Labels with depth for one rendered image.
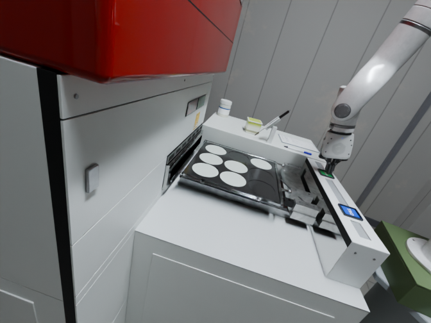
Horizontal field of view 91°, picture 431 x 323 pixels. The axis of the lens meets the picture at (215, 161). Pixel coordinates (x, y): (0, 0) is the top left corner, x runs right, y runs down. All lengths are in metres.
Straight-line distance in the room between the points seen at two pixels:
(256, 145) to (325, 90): 1.60
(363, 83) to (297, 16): 1.85
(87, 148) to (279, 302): 0.59
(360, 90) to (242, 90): 1.91
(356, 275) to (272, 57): 2.19
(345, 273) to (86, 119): 0.68
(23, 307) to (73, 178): 0.36
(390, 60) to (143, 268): 0.95
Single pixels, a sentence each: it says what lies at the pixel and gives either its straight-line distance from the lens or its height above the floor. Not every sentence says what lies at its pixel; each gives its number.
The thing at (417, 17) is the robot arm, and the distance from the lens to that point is 0.88.
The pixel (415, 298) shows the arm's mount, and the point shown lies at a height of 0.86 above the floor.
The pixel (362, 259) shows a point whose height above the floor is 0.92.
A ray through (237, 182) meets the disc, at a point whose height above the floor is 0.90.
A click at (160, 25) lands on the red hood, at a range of 0.33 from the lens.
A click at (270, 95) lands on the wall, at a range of 2.55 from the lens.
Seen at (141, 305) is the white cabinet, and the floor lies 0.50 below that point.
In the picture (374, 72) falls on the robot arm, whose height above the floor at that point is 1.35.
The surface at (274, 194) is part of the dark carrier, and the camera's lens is 0.78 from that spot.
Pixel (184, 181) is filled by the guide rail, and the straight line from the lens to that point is 0.80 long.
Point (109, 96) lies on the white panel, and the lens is 0.34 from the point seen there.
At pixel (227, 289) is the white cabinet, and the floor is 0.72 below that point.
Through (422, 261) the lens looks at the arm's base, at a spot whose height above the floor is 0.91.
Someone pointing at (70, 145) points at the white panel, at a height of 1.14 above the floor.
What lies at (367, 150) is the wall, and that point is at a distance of 2.75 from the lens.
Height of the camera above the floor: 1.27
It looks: 26 degrees down
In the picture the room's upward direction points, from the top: 16 degrees clockwise
